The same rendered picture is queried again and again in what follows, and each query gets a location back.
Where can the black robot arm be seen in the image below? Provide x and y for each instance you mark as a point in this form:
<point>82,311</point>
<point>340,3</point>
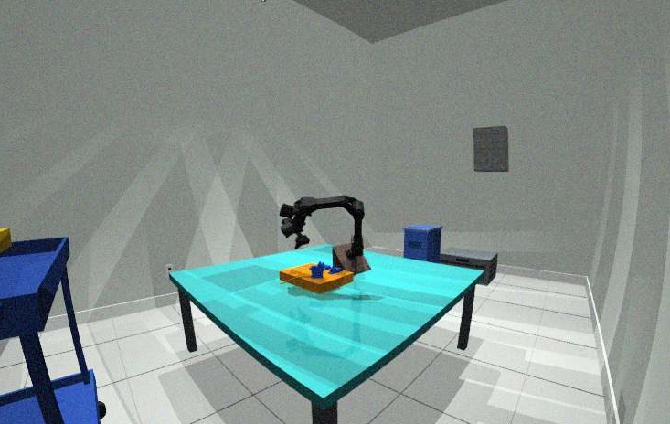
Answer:
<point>307,205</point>

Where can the blue micro servo with orange cable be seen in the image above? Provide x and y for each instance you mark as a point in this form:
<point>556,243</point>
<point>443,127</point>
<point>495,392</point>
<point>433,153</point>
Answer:
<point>316,271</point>

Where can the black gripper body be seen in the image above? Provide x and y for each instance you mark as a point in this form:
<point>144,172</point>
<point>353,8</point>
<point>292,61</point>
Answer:
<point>301,239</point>

